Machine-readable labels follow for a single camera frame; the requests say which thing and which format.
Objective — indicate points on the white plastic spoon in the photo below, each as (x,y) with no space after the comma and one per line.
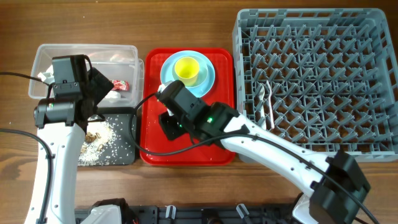
(261,95)

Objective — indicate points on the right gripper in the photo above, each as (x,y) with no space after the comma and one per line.
(166,119)

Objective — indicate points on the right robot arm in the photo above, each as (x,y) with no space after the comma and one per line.
(334,188)

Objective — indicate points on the red candy wrapper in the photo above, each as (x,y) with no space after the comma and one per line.
(120,85)

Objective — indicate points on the spilled rice and food scraps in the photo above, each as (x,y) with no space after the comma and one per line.
(99,143)

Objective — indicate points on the light blue plate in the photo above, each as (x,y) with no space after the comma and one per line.
(166,73)

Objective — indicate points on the black plastic bin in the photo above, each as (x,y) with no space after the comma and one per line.
(124,146)

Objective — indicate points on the grey dishwasher rack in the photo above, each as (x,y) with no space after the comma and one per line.
(333,74)

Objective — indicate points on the yellow plastic cup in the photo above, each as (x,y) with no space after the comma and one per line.
(187,69)

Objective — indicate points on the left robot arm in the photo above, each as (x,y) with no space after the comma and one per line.
(61,122)

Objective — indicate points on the white plastic fork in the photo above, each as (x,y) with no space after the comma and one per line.
(271,113)

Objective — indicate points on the clear plastic storage box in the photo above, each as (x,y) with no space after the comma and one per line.
(116,62)

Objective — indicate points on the white tissue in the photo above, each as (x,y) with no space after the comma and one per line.
(113,95)

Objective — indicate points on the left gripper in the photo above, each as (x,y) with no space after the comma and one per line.
(99,83)

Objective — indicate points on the red plastic tray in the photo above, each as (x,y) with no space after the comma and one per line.
(153,138)

